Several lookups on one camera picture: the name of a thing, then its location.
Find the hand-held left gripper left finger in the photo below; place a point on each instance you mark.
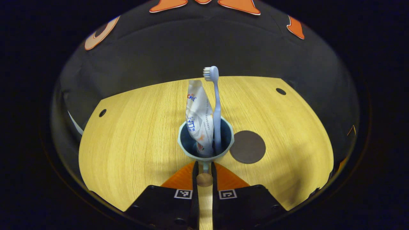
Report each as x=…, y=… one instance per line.
x=195, y=204

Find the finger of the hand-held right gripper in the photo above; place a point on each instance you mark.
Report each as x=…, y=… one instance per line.
x=342, y=166

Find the light blue toothbrush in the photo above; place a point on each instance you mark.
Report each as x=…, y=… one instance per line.
x=217, y=108

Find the white toothpaste tube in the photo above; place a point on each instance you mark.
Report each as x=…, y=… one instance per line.
x=199, y=121

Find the brown round coaster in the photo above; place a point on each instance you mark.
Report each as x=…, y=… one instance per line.
x=249, y=148

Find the blue cup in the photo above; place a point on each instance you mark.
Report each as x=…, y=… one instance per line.
x=191, y=153

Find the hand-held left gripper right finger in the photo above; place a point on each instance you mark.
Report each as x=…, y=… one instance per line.
x=214, y=204

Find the black backdrop cloth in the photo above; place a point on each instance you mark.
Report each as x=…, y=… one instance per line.
x=191, y=48

